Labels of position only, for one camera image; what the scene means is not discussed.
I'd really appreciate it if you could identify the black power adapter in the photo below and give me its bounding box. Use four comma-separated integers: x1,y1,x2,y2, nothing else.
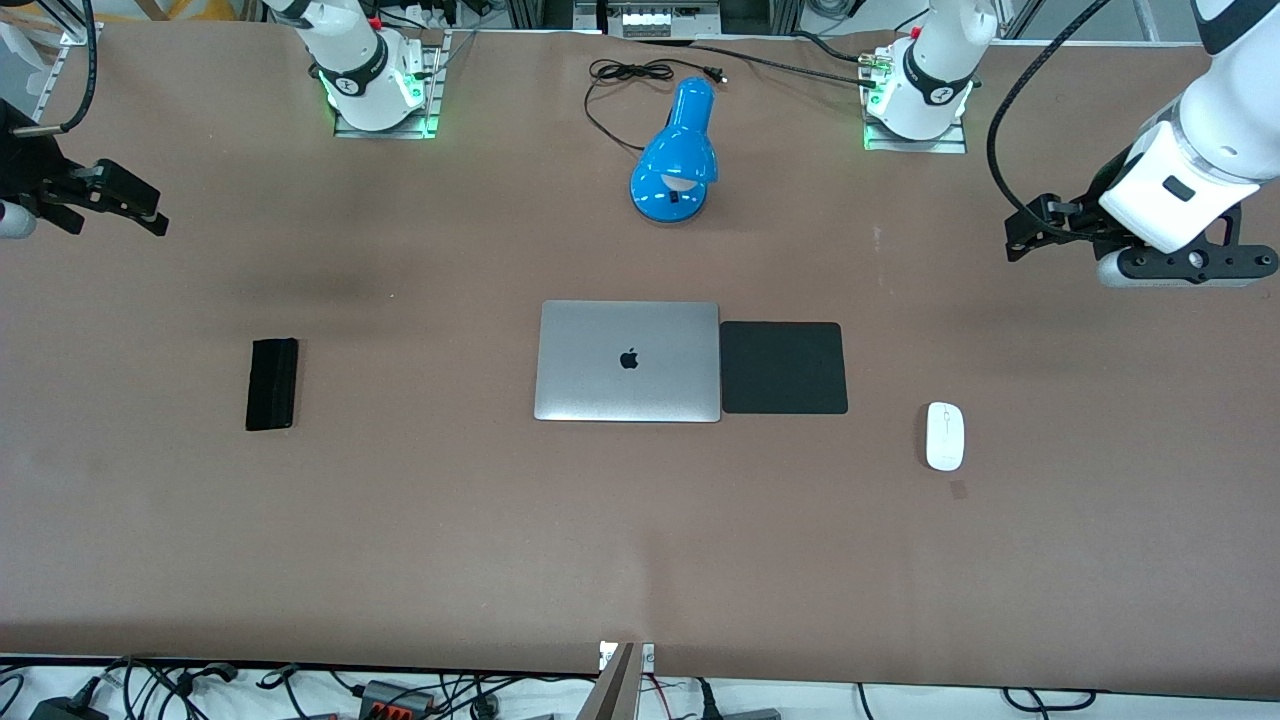
28,693,113,720

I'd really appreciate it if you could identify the aluminium frame profile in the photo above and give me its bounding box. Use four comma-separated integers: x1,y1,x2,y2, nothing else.
505,0,578,31

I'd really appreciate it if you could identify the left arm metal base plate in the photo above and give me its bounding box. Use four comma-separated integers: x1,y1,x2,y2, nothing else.
861,45,970,155

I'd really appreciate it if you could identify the grey camera stand post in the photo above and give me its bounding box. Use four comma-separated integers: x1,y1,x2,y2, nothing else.
588,642,657,720

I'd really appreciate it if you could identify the black cable to base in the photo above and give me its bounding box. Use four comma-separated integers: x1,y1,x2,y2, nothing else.
630,38,881,93

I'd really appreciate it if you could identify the tangled black floor cable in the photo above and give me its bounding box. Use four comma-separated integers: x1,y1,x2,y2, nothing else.
95,656,243,720

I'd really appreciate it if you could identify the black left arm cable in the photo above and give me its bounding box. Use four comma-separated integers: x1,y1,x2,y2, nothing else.
986,0,1114,227

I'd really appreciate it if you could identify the black lamp power cord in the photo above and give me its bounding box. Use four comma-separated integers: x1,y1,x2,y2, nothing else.
583,58,729,154

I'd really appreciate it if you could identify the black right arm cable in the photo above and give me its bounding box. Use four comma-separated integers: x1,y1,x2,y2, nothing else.
10,0,99,137

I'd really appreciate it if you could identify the silver closed laptop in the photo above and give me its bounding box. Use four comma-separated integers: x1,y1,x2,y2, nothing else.
533,300,722,424

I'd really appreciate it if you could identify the white power strip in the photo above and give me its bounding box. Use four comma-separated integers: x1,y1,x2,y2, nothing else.
619,0,722,40

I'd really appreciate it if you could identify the black square mouse pad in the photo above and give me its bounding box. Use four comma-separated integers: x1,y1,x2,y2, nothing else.
720,321,849,416

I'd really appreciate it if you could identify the blue desk lamp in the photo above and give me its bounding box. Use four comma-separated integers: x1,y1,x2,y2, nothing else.
629,76,720,225

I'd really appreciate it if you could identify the grey box with orange connectors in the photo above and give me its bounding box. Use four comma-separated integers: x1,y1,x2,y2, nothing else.
358,679,437,720

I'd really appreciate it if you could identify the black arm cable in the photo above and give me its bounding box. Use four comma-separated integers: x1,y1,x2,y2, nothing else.
986,0,1114,227
10,0,99,137

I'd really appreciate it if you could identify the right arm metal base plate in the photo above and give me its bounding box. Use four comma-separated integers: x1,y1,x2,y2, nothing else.
332,30,448,140

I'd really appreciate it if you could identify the white computer mouse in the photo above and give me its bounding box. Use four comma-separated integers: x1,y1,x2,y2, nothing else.
925,401,966,473

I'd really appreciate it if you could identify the looped black floor cable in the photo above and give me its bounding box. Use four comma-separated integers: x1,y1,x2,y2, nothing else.
1000,686,1098,713

